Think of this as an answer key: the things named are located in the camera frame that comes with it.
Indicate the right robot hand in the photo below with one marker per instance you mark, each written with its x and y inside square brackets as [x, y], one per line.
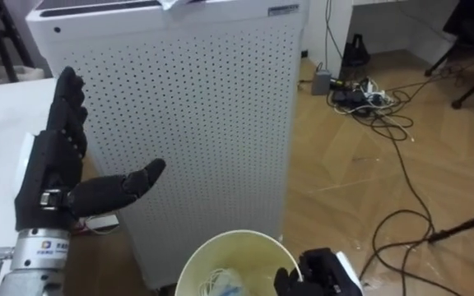
[323, 275]

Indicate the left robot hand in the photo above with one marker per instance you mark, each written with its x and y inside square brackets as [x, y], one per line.
[52, 164]

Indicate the white round waste bin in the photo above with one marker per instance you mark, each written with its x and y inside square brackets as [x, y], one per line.
[237, 259]

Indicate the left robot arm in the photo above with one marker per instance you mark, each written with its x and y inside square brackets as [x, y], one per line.
[35, 263]

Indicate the white trash in bin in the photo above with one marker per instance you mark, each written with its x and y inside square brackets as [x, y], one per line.
[220, 283]

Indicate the black wooden chair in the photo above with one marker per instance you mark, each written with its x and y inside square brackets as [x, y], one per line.
[2, 37]

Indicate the white perforated air purifier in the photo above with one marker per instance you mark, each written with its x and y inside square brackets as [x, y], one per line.
[187, 123]

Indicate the black tripod leg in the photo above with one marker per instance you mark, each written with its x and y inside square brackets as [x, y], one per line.
[463, 225]

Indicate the black power strip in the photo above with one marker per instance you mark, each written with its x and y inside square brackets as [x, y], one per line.
[348, 98]

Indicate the white power strip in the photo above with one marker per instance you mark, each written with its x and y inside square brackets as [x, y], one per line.
[375, 95]

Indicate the grey power adapter box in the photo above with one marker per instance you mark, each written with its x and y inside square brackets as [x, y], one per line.
[321, 81]

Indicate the black bag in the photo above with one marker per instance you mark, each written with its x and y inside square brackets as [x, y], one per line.
[355, 51]

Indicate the white desk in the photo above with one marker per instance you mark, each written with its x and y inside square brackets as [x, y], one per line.
[360, 24]

